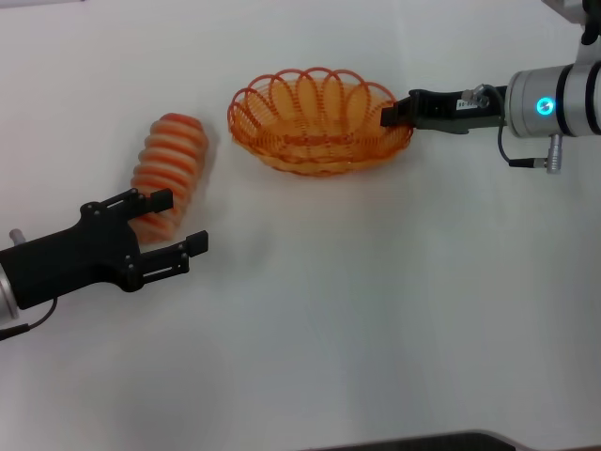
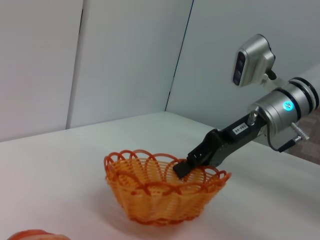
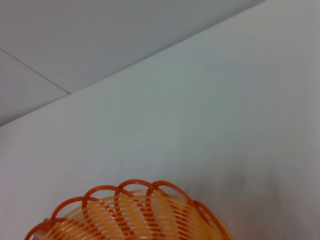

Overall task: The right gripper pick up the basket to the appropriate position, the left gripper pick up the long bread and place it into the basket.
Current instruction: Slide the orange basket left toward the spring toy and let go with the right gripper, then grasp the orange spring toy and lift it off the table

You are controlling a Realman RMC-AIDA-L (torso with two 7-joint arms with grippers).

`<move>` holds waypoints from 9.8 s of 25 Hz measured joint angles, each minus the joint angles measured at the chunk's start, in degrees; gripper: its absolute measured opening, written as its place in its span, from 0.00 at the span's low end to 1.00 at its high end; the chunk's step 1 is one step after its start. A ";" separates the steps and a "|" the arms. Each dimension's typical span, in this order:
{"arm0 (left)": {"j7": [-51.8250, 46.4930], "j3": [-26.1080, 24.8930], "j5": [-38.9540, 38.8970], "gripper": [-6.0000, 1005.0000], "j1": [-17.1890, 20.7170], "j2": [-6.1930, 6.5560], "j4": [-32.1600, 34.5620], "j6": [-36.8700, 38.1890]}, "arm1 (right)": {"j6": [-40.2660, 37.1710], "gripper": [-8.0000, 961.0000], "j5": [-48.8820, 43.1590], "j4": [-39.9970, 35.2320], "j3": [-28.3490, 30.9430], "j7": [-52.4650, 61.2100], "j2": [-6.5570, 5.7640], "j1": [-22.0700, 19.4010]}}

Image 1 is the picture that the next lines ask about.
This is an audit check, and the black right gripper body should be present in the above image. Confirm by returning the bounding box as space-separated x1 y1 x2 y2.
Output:
408 86 511 135

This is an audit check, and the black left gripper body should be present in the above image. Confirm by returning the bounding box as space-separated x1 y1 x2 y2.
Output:
0 200 142 310

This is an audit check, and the orange striped bread loaf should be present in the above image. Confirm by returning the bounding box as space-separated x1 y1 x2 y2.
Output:
130 112 210 245

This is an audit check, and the orange woven plastic basket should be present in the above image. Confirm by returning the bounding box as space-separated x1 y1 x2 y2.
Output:
227 68 415 179

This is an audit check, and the metal socket on right arm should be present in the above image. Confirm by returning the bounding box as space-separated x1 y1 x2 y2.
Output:
546 132 565 176

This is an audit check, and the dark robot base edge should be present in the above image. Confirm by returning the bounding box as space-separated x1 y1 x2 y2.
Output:
300 428 523 451

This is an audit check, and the metal plug on right gripper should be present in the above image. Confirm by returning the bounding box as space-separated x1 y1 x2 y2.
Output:
470 83 492 110

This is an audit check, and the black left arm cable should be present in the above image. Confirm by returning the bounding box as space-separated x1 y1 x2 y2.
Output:
0 297 60 342

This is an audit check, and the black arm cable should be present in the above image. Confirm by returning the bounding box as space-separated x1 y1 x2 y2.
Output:
0 297 60 342
487 84 550 170

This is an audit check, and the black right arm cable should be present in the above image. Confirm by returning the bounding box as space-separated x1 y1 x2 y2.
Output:
487 84 550 170

